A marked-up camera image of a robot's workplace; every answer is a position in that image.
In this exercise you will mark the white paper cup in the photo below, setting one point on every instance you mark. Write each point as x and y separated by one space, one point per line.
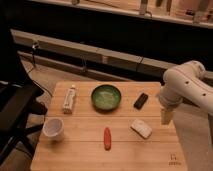
54 129

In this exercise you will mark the black rectangular block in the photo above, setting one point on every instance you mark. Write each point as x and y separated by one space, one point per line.
141 101

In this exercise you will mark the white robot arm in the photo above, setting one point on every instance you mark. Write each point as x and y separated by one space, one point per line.
184 81

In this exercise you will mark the red chili pepper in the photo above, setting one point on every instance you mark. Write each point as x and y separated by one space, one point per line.
107 139

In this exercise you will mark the white sponge block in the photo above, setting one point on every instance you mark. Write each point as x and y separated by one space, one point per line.
142 128

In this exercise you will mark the white plastic bottle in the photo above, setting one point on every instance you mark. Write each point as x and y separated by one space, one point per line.
67 106

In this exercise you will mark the grey metal rail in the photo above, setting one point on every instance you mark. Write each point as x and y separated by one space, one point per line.
89 61

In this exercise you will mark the wooden table board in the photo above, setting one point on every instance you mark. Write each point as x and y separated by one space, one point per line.
130 138

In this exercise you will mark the black chair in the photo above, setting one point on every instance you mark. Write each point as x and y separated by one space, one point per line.
13 119

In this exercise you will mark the green ceramic bowl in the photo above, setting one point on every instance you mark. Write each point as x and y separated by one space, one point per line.
106 97

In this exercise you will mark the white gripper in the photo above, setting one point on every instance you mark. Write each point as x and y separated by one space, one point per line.
170 104

